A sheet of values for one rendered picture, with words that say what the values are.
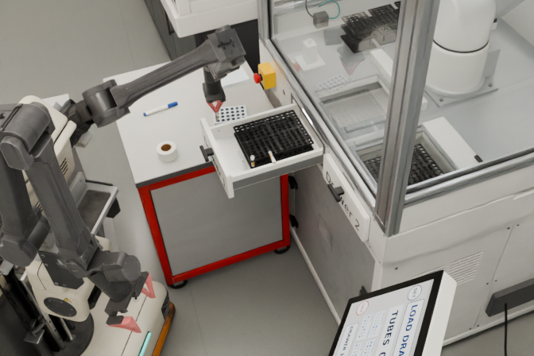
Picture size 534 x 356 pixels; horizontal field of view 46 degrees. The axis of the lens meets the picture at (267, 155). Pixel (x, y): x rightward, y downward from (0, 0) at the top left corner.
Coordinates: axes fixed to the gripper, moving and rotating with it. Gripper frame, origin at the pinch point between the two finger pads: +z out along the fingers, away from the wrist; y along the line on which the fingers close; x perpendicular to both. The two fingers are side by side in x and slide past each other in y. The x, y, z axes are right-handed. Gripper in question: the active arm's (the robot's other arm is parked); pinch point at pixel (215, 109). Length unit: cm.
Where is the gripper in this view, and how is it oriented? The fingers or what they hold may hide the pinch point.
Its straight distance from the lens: 229.0
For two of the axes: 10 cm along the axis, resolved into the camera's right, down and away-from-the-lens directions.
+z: 0.3, 7.0, 7.1
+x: -9.6, 2.1, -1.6
